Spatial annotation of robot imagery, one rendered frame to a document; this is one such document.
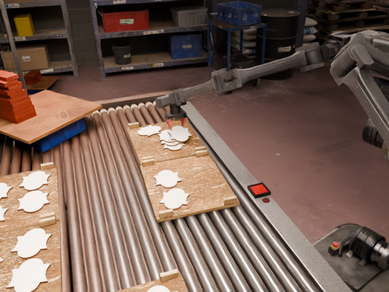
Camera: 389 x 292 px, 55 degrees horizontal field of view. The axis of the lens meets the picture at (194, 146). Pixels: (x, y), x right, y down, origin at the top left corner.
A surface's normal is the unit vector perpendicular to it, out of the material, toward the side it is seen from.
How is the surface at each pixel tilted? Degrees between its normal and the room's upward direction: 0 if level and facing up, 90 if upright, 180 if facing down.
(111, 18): 90
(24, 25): 90
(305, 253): 0
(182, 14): 96
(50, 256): 0
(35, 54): 90
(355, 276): 0
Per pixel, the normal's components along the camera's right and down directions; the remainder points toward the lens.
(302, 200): -0.02, -0.87
